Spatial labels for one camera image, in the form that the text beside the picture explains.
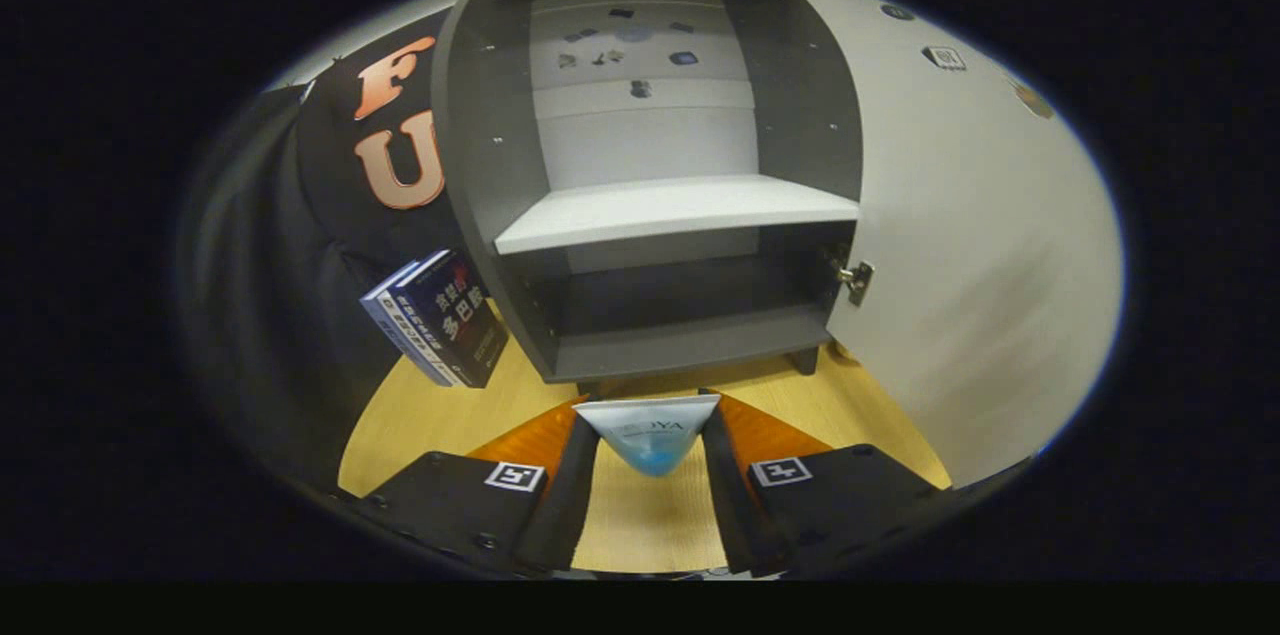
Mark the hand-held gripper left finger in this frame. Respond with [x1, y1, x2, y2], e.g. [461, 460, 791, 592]
[365, 400, 601, 576]

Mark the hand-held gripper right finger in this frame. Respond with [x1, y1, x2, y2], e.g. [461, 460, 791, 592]
[700, 390, 946, 576]

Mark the blue and white tube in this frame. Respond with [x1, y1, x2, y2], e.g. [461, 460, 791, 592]
[575, 394, 721, 478]

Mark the light grey cabinet door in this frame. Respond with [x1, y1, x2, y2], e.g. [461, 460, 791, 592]
[790, 0, 1126, 491]

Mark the dark navy book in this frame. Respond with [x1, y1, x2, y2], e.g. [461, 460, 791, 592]
[395, 250, 509, 389]

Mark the blue book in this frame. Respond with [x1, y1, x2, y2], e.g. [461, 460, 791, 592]
[360, 260, 461, 388]

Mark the metal door hinge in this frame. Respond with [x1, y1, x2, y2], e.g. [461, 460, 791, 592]
[825, 250, 876, 306]

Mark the white cabinet shelf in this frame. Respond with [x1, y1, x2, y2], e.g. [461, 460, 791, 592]
[493, 175, 861, 256]

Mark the black backdrop cloth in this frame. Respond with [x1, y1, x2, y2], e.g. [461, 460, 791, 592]
[175, 10, 471, 486]

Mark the dark grey cabinet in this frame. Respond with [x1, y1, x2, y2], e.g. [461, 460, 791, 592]
[432, 0, 866, 386]

